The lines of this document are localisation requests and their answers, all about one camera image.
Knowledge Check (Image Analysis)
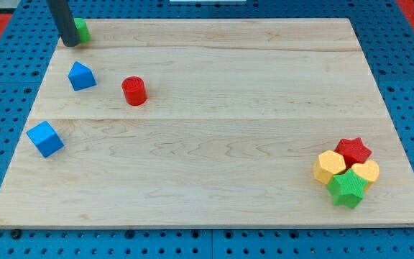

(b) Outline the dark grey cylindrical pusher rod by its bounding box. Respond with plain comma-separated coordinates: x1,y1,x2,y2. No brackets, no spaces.
47,0,81,47

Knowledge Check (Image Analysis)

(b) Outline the green cylinder block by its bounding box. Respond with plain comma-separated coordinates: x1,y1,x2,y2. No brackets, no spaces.
74,17,91,44

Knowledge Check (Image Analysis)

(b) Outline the red cylinder block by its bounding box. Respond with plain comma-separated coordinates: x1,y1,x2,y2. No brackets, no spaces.
121,76,147,106

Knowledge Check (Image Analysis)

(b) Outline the blue cube block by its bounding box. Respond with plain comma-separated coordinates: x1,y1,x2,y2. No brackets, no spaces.
27,121,64,158

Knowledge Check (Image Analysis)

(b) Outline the light wooden board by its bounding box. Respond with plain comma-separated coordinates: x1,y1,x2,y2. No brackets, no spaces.
0,18,414,230

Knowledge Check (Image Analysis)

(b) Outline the yellow hexagon block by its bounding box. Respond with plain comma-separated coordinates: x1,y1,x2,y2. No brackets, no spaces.
313,150,346,185

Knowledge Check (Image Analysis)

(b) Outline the red star block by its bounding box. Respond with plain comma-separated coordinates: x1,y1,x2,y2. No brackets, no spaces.
334,137,372,168

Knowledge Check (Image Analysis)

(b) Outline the green star block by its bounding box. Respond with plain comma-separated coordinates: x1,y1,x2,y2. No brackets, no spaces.
327,169,368,209

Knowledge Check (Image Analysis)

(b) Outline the yellow heart block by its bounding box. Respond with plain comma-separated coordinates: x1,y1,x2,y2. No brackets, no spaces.
351,160,380,192

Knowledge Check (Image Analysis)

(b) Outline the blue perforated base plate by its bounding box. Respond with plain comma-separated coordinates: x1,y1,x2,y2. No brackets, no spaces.
0,0,414,258

